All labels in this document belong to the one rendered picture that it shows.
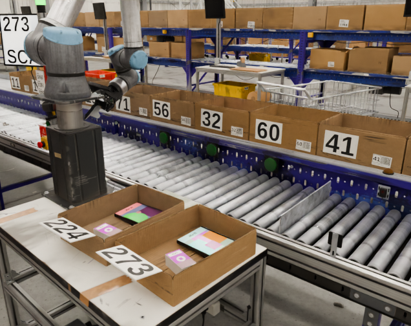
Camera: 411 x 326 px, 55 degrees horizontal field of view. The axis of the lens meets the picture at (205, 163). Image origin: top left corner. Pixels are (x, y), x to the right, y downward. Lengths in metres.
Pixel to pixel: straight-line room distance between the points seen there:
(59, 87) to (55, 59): 0.11
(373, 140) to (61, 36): 1.37
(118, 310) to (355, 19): 6.00
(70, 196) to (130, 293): 0.71
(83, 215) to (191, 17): 7.09
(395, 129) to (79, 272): 1.59
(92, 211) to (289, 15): 5.97
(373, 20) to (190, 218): 5.46
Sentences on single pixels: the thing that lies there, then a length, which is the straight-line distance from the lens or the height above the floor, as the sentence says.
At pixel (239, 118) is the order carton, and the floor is 1.01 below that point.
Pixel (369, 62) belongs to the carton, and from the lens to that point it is 6.36.
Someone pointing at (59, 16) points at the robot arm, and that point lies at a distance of 1.92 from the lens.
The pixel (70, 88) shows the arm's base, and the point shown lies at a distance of 1.71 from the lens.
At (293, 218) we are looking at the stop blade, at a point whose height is 0.76.
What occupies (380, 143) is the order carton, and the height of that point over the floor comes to 1.01.
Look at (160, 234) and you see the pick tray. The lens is 1.44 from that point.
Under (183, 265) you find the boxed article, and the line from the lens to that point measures 1.26.
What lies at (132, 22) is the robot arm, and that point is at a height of 1.50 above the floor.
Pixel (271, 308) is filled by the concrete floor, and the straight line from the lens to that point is 2.38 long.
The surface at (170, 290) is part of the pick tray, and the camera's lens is 1.16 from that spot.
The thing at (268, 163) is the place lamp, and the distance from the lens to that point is 2.07.
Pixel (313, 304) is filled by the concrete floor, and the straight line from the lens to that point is 2.46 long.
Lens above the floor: 1.51
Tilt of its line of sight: 20 degrees down
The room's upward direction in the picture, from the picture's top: straight up
